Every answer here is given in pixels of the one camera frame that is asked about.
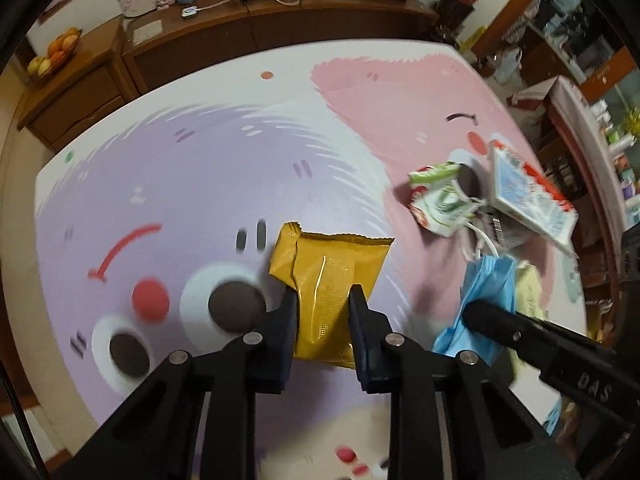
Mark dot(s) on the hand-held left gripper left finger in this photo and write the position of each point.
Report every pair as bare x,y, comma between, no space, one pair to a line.
282,340

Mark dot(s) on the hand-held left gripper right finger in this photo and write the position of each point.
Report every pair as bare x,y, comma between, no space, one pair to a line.
365,340

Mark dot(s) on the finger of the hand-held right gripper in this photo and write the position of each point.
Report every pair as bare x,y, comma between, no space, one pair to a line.
495,320

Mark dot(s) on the blue face mask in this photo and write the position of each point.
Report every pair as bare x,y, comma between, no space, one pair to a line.
487,280

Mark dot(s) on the yellow foil wrapper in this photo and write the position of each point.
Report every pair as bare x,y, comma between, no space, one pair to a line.
325,270

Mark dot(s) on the pale yellow paper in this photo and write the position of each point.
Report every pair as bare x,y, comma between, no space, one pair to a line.
530,285

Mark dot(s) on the white blue red box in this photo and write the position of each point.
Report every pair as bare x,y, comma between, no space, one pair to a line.
525,195

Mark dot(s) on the cartoon printed tablecloth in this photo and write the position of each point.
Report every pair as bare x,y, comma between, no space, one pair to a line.
200,185

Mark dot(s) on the white plastic container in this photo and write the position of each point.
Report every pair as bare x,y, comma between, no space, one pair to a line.
507,67

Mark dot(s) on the glass display cabinet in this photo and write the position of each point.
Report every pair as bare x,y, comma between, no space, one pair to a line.
575,25

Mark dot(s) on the tall dark jar red lid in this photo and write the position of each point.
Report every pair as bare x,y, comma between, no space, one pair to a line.
457,10

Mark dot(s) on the wooden tv cabinet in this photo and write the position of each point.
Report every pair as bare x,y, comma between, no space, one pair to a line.
300,25

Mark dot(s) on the low wooden side cabinet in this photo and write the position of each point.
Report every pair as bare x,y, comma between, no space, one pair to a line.
75,100

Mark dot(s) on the white paper sheet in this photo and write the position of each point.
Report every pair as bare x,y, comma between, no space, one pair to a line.
147,31

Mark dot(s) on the white adapter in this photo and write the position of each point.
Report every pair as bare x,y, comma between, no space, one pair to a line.
190,11

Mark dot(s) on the small pink figurine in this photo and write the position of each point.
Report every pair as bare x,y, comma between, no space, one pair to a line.
163,1

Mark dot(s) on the fruit basket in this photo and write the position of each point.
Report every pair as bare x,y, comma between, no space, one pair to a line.
55,52

